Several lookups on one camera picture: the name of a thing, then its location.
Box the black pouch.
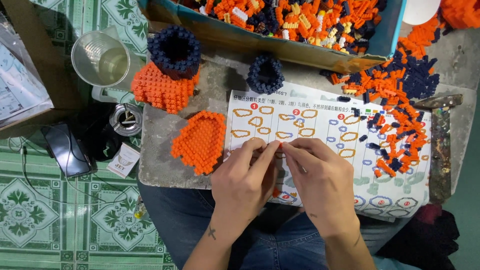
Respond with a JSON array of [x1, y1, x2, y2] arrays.
[[77, 107, 124, 163]]

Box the yellow lighter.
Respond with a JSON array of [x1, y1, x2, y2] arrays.
[[134, 195, 148, 220]]

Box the thin black cable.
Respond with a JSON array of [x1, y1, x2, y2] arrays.
[[7, 144, 130, 206]]

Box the flat orange brick panel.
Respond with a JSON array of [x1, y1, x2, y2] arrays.
[[170, 110, 228, 176]]

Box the pile of loose orange navy bricks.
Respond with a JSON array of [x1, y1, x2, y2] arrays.
[[319, 14, 452, 179]]

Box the black smartphone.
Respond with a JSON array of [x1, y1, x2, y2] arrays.
[[40, 122, 93, 178]]

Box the navy and orange brick model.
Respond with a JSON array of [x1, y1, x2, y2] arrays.
[[130, 25, 202, 115]]

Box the small navy brick ring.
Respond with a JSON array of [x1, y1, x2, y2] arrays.
[[246, 54, 286, 95]]

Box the white round container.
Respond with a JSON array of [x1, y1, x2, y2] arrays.
[[402, 0, 442, 26]]

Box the clear plastic cup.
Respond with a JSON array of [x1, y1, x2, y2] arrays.
[[71, 25, 142, 89]]

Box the person's right hand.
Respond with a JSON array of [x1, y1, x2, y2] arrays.
[[281, 137, 361, 238]]

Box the white cigarette pack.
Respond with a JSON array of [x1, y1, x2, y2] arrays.
[[106, 141, 141, 179]]

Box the heap of mixed bricks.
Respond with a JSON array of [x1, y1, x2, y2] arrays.
[[176, 0, 389, 56]]

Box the printed paper instruction sheet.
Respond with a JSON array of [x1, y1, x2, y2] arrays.
[[223, 80, 433, 219]]

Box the orange brick build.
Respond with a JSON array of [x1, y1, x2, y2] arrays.
[[439, 0, 480, 31]]

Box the round metal ashtray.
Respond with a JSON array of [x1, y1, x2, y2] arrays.
[[109, 103, 143, 137]]

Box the clear plastic bag with papers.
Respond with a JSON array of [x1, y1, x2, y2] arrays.
[[0, 10, 54, 130]]

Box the open cardboard box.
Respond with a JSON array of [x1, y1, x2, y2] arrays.
[[137, 0, 407, 75]]

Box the dark red black cloth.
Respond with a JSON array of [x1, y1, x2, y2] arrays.
[[376, 204, 461, 270]]

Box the person's blue jeans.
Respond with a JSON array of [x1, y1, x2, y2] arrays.
[[136, 180, 415, 270]]

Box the person's left hand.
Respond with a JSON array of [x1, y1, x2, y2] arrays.
[[211, 138, 282, 226]]

